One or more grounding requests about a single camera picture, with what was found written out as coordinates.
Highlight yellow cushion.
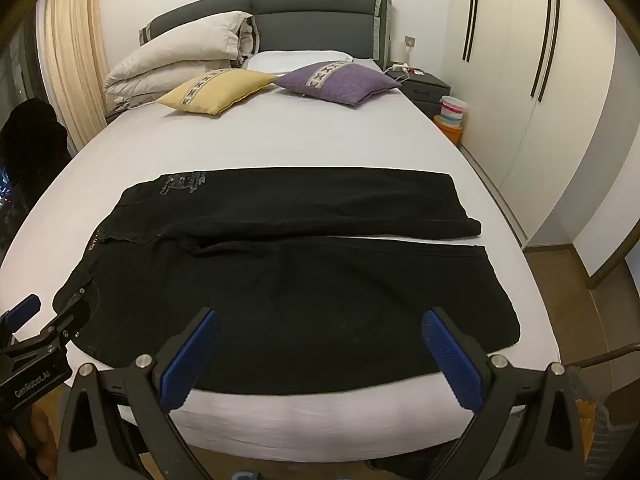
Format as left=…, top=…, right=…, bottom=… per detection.
left=157, top=69, right=278, bottom=116

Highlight stack of beige pillows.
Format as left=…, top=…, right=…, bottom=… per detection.
left=103, top=11, right=261, bottom=111

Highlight striped round container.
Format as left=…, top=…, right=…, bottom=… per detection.
left=439, top=95, right=468, bottom=128

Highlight black pants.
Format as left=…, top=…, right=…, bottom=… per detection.
left=52, top=170, right=522, bottom=396

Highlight purple cushion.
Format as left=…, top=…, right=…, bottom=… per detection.
left=273, top=60, right=404, bottom=109

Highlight grey woven basket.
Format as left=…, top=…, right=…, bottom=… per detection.
left=570, top=377, right=640, bottom=480

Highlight white wardrobe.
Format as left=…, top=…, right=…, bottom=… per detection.
left=397, top=0, right=640, bottom=281

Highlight beige curtain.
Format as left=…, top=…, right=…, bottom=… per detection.
left=44, top=0, right=110, bottom=145

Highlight white bed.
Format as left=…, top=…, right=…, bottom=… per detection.
left=0, top=62, right=561, bottom=463

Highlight white pillow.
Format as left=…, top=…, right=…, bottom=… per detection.
left=245, top=49, right=353, bottom=73

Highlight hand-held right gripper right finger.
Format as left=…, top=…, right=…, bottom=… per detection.
left=421, top=307, right=602, bottom=480

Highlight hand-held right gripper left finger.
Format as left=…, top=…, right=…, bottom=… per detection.
left=57, top=307, right=221, bottom=480

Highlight dark chair back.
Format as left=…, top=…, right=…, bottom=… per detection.
left=0, top=98, right=69, bottom=196

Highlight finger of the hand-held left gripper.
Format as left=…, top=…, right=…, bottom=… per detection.
left=27, top=287, right=97, bottom=357
left=0, top=293, right=42, bottom=333

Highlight grey padded headboard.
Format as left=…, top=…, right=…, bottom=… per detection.
left=138, top=0, right=396, bottom=73

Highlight dark grey nightstand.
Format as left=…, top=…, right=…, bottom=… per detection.
left=384, top=69, right=452, bottom=121

